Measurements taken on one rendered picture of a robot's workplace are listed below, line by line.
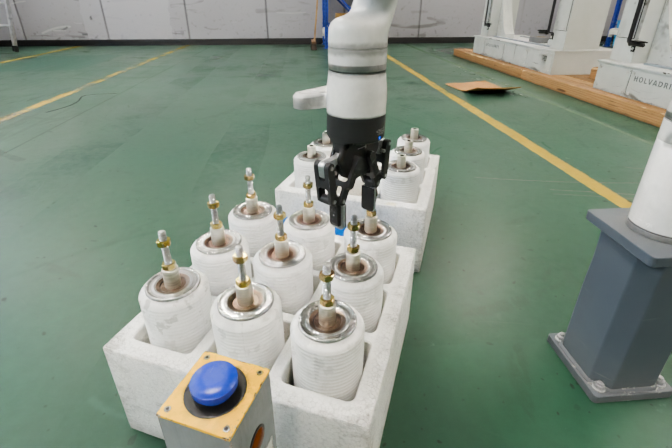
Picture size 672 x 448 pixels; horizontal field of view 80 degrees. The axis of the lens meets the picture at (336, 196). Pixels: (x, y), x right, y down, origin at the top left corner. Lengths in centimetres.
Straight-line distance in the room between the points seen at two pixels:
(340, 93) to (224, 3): 640
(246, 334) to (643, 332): 61
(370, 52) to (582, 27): 343
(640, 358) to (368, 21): 69
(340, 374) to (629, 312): 47
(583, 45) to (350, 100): 348
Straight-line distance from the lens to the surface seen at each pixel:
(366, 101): 48
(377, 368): 58
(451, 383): 82
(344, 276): 60
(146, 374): 66
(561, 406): 86
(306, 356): 52
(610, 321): 81
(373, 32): 47
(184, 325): 62
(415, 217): 96
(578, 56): 388
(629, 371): 88
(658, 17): 326
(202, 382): 39
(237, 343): 56
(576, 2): 379
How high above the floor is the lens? 62
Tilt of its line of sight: 26 degrees down
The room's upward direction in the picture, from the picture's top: straight up
